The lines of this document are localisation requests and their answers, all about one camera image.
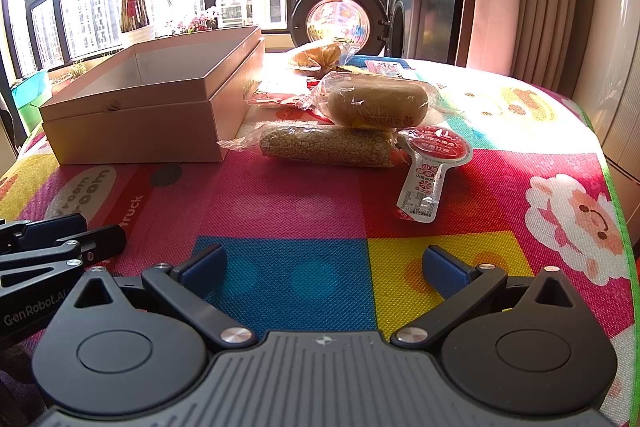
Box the orange bread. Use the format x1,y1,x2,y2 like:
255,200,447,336
287,39,352,76

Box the clear plastic packet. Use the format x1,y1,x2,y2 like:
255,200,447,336
364,59,417,80

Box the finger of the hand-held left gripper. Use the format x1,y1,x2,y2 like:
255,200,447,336
0,225,126,294
0,213,89,254

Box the red round-top sachet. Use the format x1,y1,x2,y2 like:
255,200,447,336
396,125,474,224

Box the beige cardboard box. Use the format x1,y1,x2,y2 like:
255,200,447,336
39,25,266,166

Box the teal plastic basin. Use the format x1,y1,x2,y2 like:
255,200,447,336
10,69,52,108

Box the green grain bar packet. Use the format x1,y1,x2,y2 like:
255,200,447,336
218,121,412,170

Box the round washing machine door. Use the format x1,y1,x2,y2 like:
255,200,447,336
290,0,389,58

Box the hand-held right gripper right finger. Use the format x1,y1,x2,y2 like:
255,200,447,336
391,245,576,352

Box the pink flowers in white pot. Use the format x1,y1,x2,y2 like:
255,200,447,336
164,6,222,36

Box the small white planter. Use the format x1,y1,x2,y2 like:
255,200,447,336
49,61,90,94

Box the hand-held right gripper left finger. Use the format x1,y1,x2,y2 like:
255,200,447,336
74,243,256,353

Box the round bread bun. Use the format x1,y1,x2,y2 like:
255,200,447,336
311,71,442,131

